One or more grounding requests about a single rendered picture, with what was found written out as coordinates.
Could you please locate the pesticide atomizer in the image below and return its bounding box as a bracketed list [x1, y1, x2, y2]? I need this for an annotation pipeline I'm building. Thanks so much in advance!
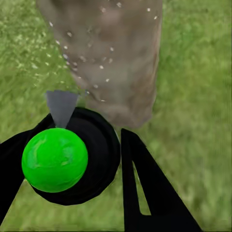
[22, 87, 121, 206]

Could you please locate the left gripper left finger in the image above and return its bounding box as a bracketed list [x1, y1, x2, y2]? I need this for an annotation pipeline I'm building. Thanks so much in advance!
[0, 130, 31, 224]

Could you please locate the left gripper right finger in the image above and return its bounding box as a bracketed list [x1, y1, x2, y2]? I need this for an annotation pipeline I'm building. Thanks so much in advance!
[121, 129, 203, 232]

